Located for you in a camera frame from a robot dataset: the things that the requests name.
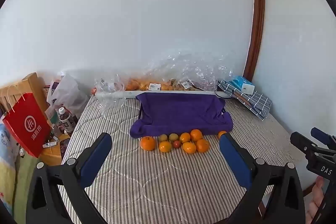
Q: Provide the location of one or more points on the crumpled clear plastic bag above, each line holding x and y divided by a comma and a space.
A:
109, 87

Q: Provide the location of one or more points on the brown wooden door frame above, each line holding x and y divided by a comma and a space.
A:
258, 16

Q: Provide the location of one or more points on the small red apple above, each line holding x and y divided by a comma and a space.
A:
176, 144

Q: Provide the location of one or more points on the wooden chair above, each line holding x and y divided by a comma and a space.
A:
32, 85

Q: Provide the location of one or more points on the clear bag of oranges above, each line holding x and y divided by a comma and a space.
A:
141, 85

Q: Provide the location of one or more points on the red paper bag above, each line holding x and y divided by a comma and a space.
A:
26, 124

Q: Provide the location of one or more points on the purple towel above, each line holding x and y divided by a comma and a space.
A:
181, 113

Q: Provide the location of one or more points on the large orange with stem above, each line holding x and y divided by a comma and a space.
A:
147, 144

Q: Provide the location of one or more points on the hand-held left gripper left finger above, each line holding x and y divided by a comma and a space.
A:
95, 158

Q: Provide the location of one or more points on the plastic drink bottle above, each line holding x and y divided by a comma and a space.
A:
65, 120

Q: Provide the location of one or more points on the white plastic bag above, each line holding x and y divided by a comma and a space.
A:
69, 95

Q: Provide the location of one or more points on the blue and green cloth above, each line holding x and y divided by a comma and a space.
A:
10, 166

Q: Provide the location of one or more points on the person's right hand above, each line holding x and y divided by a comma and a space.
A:
316, 192

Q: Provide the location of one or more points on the striped bed sheet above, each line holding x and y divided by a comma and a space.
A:
157, 182

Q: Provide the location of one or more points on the white charger block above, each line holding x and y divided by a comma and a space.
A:
248, 88

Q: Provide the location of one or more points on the white rolled tube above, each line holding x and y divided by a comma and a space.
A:
110, 95

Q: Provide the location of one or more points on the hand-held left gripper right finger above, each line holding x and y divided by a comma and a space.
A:
233, 158

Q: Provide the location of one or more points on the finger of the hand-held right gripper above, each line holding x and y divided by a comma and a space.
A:
324, 137
302, 141

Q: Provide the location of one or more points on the blue checked cloth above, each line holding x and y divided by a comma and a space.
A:
258, 104

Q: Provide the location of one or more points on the clear bag of brown fruits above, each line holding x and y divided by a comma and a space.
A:
194, 77

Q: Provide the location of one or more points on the blue and white tissue pack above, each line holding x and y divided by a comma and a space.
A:
240, 81

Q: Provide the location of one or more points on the round wooden stool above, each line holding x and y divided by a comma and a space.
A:
51, 154

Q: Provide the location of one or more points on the yellow-green round fruit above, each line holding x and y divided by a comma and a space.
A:
163, 137
173, 137

